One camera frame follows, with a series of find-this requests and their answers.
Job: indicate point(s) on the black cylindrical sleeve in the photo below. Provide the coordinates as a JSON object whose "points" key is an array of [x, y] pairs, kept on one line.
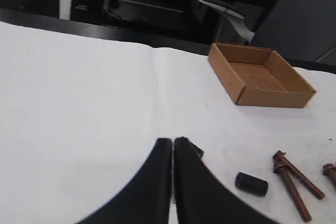
{"points": [[251, 184]]}

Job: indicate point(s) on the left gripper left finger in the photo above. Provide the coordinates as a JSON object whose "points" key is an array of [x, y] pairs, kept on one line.
{"points": [[147, 190]]}

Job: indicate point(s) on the copper-brown hex bolt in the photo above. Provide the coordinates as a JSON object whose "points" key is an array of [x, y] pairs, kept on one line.
{"points": [[300, 176], [331, 173], [292, 191]]}

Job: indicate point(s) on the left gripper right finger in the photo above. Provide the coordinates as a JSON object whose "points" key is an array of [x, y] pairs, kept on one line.
{"points": [[199, 195]]}

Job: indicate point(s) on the open cardboard box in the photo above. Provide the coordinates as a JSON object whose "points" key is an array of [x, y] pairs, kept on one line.
{"points": [[260, 77]]}

